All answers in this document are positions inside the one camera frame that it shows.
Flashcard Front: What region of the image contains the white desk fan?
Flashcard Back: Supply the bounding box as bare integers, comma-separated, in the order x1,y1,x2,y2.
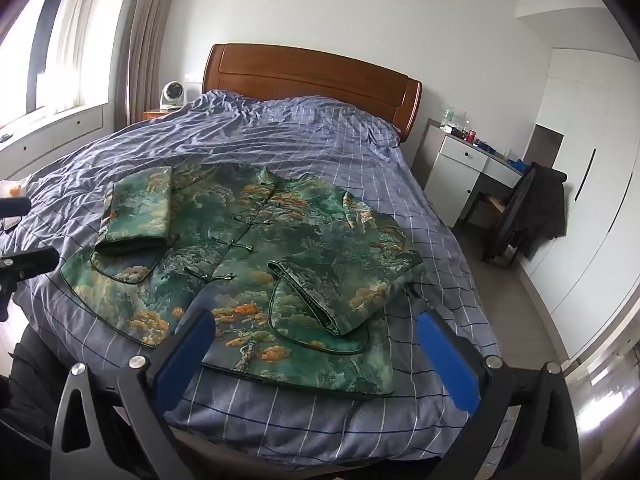
159,81,185,112

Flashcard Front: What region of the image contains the wooden bed headboard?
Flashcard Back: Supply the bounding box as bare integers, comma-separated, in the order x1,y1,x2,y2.
202,43,423,147

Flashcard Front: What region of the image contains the clear plastic bag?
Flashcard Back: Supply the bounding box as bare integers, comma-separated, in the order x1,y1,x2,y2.
0,177,31,199

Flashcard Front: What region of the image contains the white window seat cabinet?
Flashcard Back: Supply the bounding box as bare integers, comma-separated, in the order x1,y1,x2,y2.
0,102,106,181

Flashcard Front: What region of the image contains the person's black clothing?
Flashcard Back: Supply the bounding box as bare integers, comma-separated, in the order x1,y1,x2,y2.
0,332,121,480

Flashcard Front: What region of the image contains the wooden chair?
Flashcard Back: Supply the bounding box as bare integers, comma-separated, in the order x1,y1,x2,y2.
460,190,521,267

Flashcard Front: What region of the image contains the white sheer curtain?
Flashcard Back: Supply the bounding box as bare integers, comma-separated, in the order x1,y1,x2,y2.
42,0,103,111

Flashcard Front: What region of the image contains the blue checked blanket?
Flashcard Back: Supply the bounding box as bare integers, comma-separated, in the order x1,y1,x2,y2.
0,89,516,471

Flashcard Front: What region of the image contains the window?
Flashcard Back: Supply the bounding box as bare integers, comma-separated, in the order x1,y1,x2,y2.
0,0,56,116

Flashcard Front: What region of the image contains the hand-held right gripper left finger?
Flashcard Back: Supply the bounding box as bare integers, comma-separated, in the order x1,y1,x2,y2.
50,307,217,480

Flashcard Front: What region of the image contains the black coat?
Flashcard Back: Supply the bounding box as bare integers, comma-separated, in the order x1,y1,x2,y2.
492,162,568,261

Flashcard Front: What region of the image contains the white desk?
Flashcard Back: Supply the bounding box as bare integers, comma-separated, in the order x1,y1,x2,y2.
422,119,526,228

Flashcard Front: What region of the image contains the white wardrobe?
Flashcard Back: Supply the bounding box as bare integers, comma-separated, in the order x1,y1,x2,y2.
515,47,640,361

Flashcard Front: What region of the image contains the brown curtain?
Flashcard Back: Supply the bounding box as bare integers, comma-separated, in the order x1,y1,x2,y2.
114,0,190,133

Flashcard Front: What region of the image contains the green printed padded jacket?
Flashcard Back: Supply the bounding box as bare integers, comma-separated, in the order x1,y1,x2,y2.
60,164,427,396

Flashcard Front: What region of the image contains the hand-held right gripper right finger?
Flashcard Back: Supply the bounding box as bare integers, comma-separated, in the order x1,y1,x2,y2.
407,284,583,480

